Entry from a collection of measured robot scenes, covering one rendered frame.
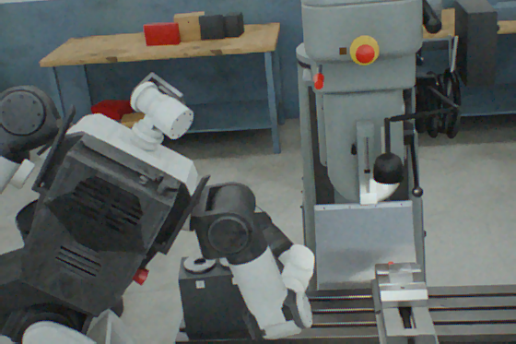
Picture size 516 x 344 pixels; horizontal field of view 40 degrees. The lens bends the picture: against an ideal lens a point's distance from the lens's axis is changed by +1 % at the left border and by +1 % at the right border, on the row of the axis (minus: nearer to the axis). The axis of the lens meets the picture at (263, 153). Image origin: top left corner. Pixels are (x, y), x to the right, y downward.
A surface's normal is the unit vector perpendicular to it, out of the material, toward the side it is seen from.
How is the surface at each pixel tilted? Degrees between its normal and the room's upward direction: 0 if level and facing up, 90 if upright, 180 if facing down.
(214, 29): 90
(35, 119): 75
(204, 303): 90
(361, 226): 63
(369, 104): 90
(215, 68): 90
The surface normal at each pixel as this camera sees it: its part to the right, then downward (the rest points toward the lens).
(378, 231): -0.11, -0.08
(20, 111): 0.22, 0.10
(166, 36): -0.12, 0.39
